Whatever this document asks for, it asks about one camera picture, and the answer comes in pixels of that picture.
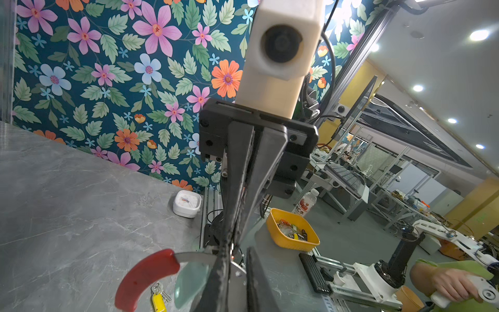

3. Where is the yellow plastic parts tray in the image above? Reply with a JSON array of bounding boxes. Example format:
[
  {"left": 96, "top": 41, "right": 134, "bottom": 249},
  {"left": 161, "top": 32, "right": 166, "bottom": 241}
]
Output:
[{"left": 266, "top": 208, "right": 320, "bottom": 253}]

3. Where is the large keyring with red grip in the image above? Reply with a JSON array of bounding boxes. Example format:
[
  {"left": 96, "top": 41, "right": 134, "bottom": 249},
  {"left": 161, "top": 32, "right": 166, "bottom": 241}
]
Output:
[{"left": 114, "top": 248, "right": 250, "bottom": 312}]

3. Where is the white square clock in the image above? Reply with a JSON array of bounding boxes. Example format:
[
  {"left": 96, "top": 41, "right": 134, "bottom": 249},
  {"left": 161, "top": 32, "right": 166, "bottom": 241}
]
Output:
[{"left": 173, "top": 190, "right": 202, "bottom": 218}]

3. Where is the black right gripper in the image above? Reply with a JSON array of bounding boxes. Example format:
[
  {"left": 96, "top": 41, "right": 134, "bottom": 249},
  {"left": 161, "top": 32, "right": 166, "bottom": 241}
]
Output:
[{"left": 200, "top": 98, "right": 318, "bottom": 250}]

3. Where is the black monitor on stand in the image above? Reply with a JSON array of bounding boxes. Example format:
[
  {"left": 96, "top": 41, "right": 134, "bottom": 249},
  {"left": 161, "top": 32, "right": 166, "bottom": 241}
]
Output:
[{"left": 331, "top": 75, "right": 378, "bottom": 141}]

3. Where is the black right camera cable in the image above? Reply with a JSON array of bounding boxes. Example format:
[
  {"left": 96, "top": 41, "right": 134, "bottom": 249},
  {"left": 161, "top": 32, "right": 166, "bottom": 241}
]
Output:
[{"left": 298, "top": 0, "right": 342, "bottom": 126}]

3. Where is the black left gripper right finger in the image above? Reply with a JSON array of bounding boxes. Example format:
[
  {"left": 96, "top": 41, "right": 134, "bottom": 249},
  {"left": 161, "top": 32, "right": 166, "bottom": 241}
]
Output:
[{"left": 246, "top": 247, "right": 280, "bottom": 312}]

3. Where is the operator hand on controller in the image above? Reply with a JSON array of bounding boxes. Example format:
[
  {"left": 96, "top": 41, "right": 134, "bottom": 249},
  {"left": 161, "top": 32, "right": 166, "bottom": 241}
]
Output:
[{"left": 430, "top": 268, "right": 481, "bottom": 302}]

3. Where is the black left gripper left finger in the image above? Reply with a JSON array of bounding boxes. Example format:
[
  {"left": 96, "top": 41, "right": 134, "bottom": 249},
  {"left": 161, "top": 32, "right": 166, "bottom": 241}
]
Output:
[{"left": 194, "top": 247, "right": 231, "bottom": 312}]

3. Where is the aluminium frame post back right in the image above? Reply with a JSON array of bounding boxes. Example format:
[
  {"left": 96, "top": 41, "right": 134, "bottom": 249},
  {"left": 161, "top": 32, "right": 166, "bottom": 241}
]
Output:
[{"left": 1, "top": 0, "right": 16, "bottom": 124}]

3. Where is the plastic drink bottle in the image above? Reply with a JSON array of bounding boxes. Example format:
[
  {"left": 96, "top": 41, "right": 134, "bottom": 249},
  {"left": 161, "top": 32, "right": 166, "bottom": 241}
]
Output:
[{"left": 292, "top": 188, "right": 319, "bottom": 217}]

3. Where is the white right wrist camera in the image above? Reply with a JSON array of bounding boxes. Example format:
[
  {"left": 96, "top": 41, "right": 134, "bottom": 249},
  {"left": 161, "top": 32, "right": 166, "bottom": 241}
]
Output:
[{"left": 235, "top": 0, "right": 326, "bottom": 119}]

